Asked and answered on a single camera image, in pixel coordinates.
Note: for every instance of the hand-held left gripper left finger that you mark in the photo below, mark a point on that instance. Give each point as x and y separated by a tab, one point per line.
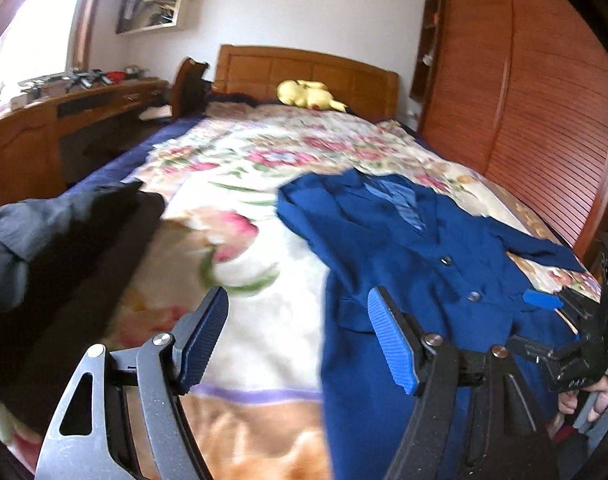
203	340

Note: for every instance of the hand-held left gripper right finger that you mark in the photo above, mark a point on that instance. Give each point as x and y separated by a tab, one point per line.
391	340

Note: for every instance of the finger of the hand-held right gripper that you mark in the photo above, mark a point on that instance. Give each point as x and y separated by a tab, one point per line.
541	300
539	350

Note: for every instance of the blue suit jacket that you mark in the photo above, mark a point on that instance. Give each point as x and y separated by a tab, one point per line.
414	260

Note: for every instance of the person's right hand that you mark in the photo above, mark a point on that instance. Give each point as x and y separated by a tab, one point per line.
601	400

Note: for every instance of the black garment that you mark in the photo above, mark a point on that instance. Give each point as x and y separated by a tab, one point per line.
58	260

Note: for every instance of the floral plush blanket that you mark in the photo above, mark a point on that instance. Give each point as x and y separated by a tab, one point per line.
264	160

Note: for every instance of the navy bed sheet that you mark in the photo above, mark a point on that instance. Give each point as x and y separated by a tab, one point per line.
128	152

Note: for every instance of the wooden slatted wardrobe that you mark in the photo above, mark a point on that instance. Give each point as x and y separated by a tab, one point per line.
534	85

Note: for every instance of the dark wooden chair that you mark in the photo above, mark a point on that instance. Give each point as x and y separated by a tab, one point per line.
188	90

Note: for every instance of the yellow plush toy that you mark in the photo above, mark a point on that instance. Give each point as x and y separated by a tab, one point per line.
304	94

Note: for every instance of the wooden desk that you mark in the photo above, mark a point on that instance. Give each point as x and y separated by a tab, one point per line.
18	140

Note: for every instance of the wooden bed headboard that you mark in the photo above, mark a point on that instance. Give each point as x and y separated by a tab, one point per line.
264	70

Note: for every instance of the pile of desk items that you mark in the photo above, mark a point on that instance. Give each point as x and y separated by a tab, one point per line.
83	80

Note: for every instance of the window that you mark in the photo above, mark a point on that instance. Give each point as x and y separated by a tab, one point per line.
28	10

